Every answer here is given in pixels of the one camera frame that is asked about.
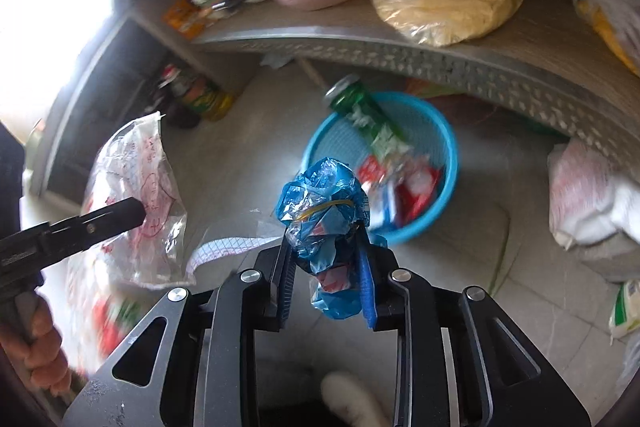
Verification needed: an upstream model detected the blue plastic wrapper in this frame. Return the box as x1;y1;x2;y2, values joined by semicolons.
274;157;369;320

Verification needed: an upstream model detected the white printed plastic bag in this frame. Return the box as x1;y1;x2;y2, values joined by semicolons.
64;113;194;375

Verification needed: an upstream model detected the green drink can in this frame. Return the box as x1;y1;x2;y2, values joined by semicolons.
324;75;412;164

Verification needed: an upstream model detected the person's left hand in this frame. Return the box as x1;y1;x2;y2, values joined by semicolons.
1;296;72;395

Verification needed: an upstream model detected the red rice bag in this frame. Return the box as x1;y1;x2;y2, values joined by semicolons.
357;155;440;230

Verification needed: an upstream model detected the blue plastic waste basket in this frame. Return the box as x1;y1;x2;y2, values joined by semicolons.
299;90;460;246

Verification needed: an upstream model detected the cooking oil bottle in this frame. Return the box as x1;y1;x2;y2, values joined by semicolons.
160;64;234;121

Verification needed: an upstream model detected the white pink plastic bag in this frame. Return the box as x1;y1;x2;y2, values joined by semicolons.
548;139;639;249

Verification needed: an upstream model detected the orange snack packet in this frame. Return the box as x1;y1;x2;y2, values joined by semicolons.
163;0;214;41

